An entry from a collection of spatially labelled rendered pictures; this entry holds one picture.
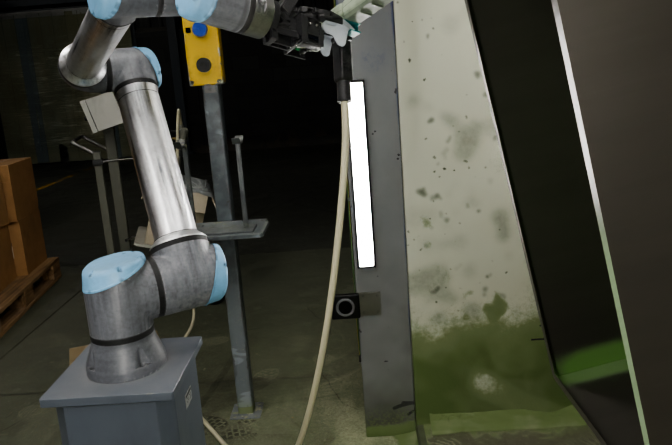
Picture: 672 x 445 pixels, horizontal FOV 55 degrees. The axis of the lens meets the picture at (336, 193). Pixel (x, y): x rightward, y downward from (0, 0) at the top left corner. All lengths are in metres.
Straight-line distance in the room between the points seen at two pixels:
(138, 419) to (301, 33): 0.93
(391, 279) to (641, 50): 1.37
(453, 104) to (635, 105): 1.11
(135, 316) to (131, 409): 0.21
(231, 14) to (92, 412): 0.95
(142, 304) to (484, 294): 1.20
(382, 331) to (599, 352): 0.76
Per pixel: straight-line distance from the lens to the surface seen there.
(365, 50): 2.13
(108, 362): 1.65
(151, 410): 1.61
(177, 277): 1.63
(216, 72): 2.32
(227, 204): 2.43
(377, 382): 2.41
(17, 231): 4.60
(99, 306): 1.61
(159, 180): 1.72
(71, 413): 1.67
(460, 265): 2.27
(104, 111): 3.95
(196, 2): 1.23
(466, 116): 2.17
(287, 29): 1.33
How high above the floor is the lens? 1.33
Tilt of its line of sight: 11 degrees down
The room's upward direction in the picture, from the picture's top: 4 degrees counter-clockwise
